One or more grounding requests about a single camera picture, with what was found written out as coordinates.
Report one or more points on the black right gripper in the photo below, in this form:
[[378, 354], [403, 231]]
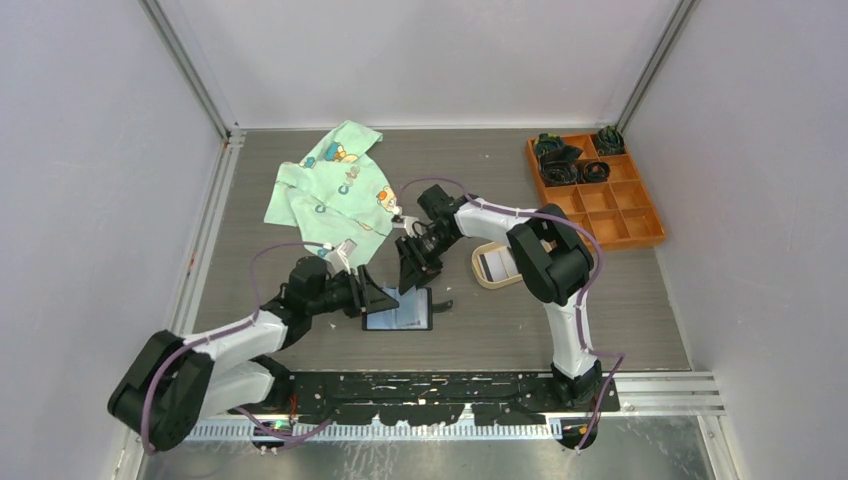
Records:
[[414, 266]]

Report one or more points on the white striped credit card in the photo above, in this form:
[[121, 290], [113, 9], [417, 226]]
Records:
[[498, 265]]

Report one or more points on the aluminium front rail frame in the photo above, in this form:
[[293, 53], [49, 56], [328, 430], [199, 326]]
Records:
[[646, 394]]

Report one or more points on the black leather card holder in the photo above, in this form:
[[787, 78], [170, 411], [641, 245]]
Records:
[[415, 311]]

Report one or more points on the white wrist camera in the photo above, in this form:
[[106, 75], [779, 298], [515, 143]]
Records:
[[405, 222], [338, 256]]

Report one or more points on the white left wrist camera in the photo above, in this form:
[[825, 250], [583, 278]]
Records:
[[338, 256]]

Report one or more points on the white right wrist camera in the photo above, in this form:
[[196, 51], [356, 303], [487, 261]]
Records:
[[405, 222]]

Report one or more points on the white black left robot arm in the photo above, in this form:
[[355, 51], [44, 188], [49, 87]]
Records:
[[176, 381]]

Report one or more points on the green cartoon print cloth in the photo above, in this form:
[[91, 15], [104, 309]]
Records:
[[336, 192]]

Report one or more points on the dark rolled belt front right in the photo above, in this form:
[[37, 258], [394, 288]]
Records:
[[593, 172]]

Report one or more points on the dark rolled belt back left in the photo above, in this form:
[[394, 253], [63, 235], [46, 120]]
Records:
[[553, 148]]

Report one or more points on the dark rolled belt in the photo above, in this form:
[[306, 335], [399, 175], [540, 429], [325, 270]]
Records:
[[556, 173], [593, 172], [553, 148], [608, 141]]

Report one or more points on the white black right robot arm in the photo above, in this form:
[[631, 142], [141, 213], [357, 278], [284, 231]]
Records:
[[552, 259]]

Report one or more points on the orange compartment organizer box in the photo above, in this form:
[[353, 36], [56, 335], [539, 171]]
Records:
[[619, 211]]

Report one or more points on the beige oval tray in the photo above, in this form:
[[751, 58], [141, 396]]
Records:
[[477, 272]]

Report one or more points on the dark rolled belt back right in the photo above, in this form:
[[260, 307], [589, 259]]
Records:
[[608, 141]]

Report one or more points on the dark rolled belt front left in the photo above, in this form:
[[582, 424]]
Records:
[[556, 173]]

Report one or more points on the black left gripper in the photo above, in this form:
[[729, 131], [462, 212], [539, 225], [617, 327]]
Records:
[[373, 298]]

